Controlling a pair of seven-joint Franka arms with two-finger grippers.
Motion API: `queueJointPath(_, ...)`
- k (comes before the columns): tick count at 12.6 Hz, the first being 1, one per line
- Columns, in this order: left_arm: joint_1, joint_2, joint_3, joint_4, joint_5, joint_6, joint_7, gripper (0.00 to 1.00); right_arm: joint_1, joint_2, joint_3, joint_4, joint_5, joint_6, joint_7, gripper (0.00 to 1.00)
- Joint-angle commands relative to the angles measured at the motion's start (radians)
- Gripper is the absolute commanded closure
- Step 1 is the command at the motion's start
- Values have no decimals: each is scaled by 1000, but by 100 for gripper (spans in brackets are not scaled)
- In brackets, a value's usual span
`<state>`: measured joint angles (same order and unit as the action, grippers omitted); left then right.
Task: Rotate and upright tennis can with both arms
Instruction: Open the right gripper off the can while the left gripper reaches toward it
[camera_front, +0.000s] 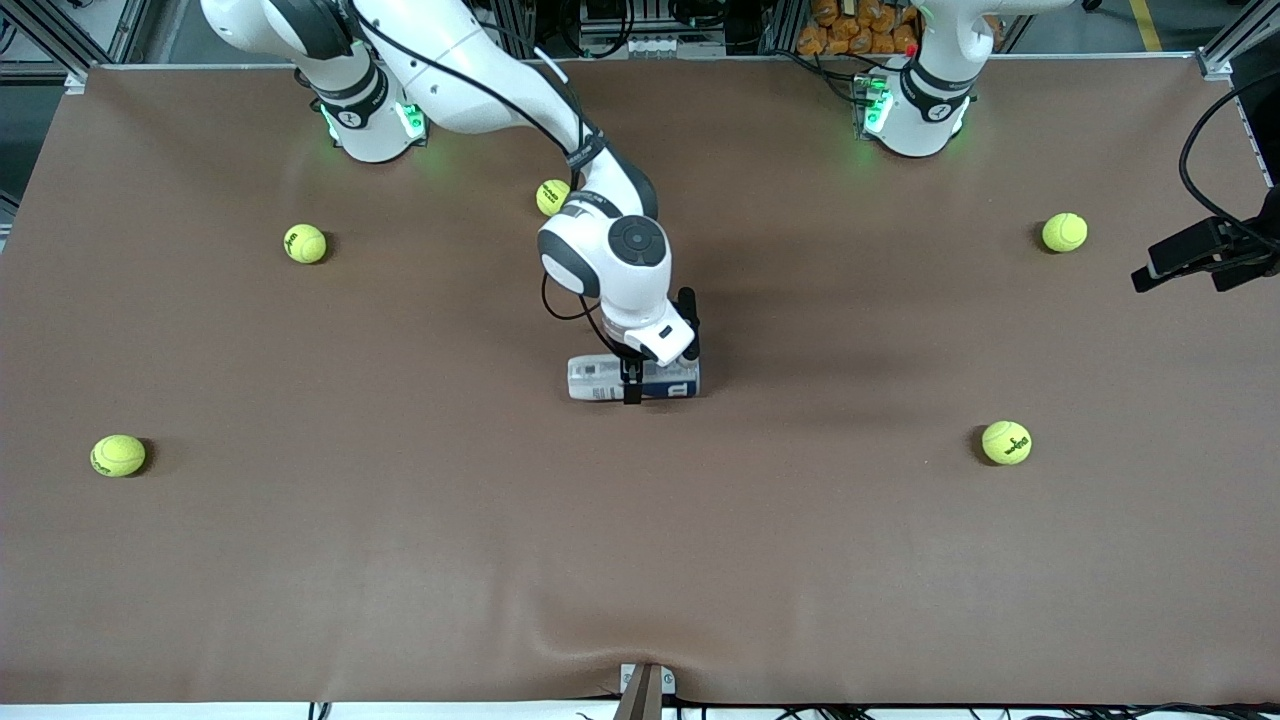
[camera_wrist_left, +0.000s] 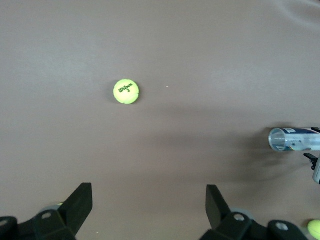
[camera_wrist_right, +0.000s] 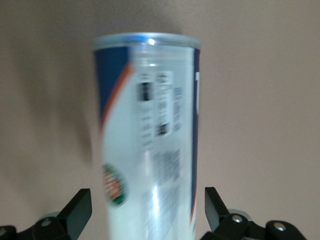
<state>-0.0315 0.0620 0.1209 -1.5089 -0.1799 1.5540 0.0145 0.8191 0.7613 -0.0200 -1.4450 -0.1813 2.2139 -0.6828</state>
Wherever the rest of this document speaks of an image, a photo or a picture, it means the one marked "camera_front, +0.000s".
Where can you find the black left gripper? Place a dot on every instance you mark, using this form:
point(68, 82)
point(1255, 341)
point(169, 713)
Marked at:
point(1243, 256)

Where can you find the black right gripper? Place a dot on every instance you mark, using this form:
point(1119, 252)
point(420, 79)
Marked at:
point(688, 312)

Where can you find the clear tennis ball can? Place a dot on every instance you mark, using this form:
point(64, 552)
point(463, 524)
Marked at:
point(600, 380)

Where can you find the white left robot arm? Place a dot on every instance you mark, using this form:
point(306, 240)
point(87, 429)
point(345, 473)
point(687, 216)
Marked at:
point(925, 110)

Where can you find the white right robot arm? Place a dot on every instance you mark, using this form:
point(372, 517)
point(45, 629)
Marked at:
point(610, 270)

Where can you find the yellow-green tennis ball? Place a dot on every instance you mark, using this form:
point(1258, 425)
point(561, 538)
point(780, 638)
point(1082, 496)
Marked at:
point(1064, 232)
point(1006, 442)
point(118, 455)
point(305, 243)
point(550, 197)

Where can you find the white power strip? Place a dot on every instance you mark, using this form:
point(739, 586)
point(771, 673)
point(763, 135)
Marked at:
point(672, 46)

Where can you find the black control box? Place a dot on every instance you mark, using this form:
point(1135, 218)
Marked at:
point(610, 12)

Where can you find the orange snack bags pile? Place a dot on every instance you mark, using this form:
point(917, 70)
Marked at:
point(860, 25)

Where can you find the aluminium frame post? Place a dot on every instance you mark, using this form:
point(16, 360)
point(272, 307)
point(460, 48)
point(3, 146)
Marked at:
point(522, 25)
point(1240, 40)
point(780, 25)
point(45, 35)

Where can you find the grey metal clamp bracket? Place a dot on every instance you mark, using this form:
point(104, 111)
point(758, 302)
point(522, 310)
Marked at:
point(668, 683)

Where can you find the brown mounting post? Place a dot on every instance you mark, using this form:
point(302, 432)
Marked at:
point(640, 705)

